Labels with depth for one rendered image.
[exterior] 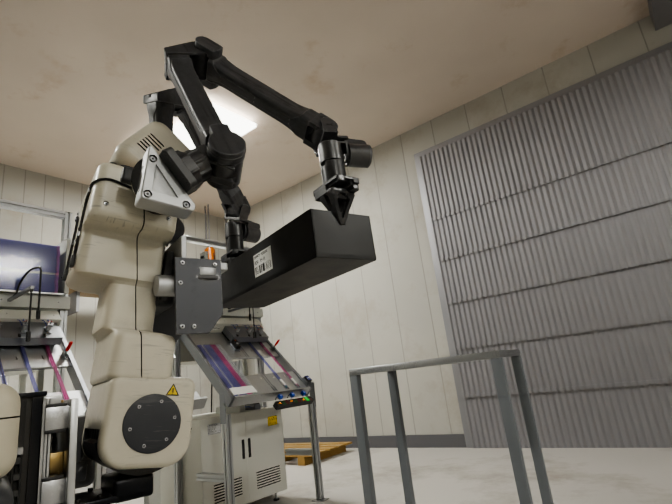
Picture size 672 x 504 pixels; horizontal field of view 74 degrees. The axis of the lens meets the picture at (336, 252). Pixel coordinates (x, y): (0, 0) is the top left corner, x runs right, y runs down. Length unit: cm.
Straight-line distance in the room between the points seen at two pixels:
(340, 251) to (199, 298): 32
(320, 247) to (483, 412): 379
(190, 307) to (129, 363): 15
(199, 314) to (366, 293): 436
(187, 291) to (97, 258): 18
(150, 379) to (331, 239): 46
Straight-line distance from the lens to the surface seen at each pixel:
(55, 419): 98
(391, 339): 506
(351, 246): 102
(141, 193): 89
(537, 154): 467
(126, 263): 101
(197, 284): 98
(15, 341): 270
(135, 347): 95
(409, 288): 496
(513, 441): 196
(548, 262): 441
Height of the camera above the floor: 76
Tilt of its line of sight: 16 degrees up
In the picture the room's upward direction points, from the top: 7 degrees counter-clockwise
